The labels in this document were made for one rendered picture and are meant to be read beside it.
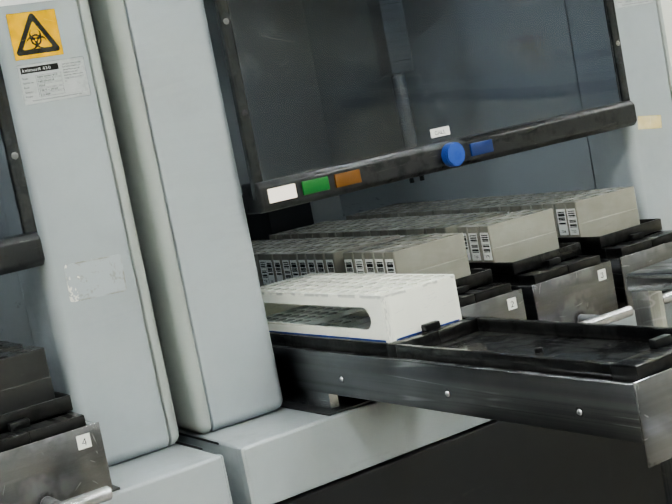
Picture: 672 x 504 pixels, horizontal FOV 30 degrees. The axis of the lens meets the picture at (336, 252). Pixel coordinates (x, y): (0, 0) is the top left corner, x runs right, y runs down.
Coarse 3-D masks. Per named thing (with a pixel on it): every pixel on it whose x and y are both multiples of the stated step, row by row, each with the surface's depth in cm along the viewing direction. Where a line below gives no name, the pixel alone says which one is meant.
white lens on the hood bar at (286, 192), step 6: (282, 186) 141; (288, 186) 141; (294, 186) 141; (270, 192) 140; (276, 192) 140; (282, 192) 141; (288, 192) 141; (294, 192) 141; (270, 198) 140; (276, 198) 140; (282, 198) 141; (288, 198) 141
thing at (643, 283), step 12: (660, 264) 142; (636, 276) 139; (648, 276) 137; (660, 276) 136; (636, 288) 139; (648, 288) 138; (660, 288) 137; (636, 300) 140; (648, 300) 139; (660, 300) 140; (636, 312) 140; (648, 312) 139; (660, 312) 139; (648, 324) 139; (660, 324) 139
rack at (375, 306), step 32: (288, 288) 148; (320, 288) 142; (352, 288) 138; (384, 288) 134; (416, 288) 130; (448, 288) 133; (288, 320) 148; (320, 320) 145; (352, 320) 148; (384, 320) 129; (416, 320) 130; (448, 320) 132
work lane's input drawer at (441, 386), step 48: (288, 336) 144; (432, 336) 129; (480, 336) 130; (528, 336) 125; (576, 336) 120; (624, 336) 115; (288, 384) 145; (336, 384) 136; (384, 384) 128; (432, 384) 121; (480, 384) 115; (528, 384) 109; (576, 384) 104; (624, 384) 99; (576, 432) 105; (624, 432) 100
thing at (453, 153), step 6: (450, 144) 153; (456, 144) 153; (444, 150) 152; (450, 150) 152; (456, 150) 153; (462, 150) 153; (444, 156) 152; (450, 156) 152; (456, 156) 153; (462, 156) 153; (444, 162) 153; (450, 162) 152; (456, 162) 153; (462, 162) 154
